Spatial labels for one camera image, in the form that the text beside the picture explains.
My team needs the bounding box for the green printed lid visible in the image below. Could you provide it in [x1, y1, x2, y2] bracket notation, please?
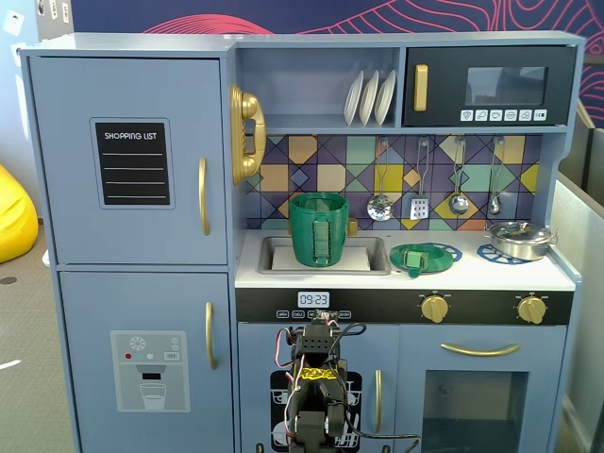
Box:
[389, 243, 455, 278]

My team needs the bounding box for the steel pot lid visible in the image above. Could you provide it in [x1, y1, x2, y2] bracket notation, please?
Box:
[488, 220, 552, 243]

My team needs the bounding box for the green printed container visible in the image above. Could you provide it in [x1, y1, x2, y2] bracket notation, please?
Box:
[288, 192, 351, 268]

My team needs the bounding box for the digital clock display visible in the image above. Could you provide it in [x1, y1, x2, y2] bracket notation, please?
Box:
[296, 291, 331, 310]

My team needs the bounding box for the grey toy sink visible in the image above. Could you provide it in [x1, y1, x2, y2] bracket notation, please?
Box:
[257, 235, 393, 277]

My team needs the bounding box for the black control panel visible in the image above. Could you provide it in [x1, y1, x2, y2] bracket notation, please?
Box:
[235, 287, 576, 327]

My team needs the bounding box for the steel slotted spatula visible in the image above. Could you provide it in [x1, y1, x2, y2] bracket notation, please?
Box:
[409, 137, 430, 222]

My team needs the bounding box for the gold toy telephone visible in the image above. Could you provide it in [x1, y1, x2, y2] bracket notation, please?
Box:
[228, 83, 268, 187]

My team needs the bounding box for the blue dishwasher door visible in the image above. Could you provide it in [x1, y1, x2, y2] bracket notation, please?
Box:
[238, 323, 400, 453]

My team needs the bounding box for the white toy plate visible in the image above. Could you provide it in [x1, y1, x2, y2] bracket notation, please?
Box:
[343, 69, 365, 126]
[358, 69, 380, 126]
[374, 69, 397, 126]

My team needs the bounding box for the gold stove knob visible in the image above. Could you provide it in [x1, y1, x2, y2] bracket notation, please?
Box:
[419, 292, 450, 325]
[516, 292, 548, 325]

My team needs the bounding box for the steel ladle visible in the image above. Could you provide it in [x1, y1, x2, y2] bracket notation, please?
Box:
[447, 136, 470, 216]

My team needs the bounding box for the black dishwasher sticker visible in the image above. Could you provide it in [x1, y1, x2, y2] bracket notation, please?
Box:
[270, 370, 363, 452]

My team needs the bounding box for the blue oven door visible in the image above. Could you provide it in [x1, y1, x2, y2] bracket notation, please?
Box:
[398, 324, 567, 453]

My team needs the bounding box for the black shopping list board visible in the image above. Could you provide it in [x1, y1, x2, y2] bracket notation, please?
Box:
[89, 117, 176, 211]

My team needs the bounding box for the blue toy play kitchen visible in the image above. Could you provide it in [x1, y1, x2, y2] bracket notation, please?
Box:
[18, 30, 584, 453]

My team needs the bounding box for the steel toy pot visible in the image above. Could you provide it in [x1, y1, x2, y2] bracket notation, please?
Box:
[483, 226, 559, 261]

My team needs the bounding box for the black microwave door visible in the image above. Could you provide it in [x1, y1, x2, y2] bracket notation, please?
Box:
[403, 45, 578, 127]

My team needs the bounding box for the blue freezer door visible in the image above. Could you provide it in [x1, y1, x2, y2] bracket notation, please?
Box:
[59, 271, 235, 453]

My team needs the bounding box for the blue fridge door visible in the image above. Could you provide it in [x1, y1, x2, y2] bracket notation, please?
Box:
[28, 56, 228, 265]

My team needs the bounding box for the grey partition panel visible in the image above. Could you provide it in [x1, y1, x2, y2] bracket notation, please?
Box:
[556, 98, 604, 453]

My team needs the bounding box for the yellow beanbag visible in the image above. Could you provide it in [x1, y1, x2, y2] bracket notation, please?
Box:
[0, 162, 40, 264]

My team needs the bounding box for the long gold fridge handle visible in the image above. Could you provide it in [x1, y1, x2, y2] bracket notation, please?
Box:
[197, 157, 211, 237]

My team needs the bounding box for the short gold freezer handle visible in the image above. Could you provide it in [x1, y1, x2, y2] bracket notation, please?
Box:
[204, 301, 219, 371]

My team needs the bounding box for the gold dishwasher handle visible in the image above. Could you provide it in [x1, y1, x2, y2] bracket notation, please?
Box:
[374, 368, 383, 433]

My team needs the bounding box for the gold oven handle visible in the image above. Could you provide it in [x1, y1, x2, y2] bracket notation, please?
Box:
[440, 342, 523, 358]

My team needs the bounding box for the black cable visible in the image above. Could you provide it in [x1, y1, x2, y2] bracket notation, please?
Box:
[329, 322, 422, 453]

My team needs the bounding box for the white wall socket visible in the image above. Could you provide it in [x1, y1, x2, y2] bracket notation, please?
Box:
[3, 9, 25, 35]

